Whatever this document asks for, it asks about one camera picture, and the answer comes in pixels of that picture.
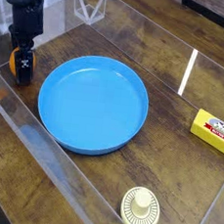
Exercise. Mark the orange ball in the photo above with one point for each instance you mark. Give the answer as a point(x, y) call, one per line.
point(13, 61)

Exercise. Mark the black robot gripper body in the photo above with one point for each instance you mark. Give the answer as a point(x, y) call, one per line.
point(27, 22)

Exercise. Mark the clear acrylic corner bracket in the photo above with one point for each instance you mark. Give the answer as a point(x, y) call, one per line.
point(87, 13)

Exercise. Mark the clear acrylic wall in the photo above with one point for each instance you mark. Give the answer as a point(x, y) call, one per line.
point(39, 184)
point(187, 71)

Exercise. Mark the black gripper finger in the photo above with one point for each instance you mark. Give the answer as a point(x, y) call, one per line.
point(24, 78)

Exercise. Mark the black bar on wall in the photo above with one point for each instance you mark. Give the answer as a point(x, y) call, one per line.
point(202, 10)

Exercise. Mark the clear acrylic back wall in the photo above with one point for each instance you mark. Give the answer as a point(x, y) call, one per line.
point(187, 71)

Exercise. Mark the yellow butter box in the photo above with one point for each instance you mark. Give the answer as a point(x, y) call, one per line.
point(209, 128)

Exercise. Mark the clear acrylic front wall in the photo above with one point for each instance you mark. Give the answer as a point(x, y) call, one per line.
point(39, 184)

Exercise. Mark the cream round toy knob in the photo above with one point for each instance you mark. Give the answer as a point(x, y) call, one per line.
point(139, 206)

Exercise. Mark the blue round tray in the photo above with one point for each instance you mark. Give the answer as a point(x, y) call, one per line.
point(93, 105)

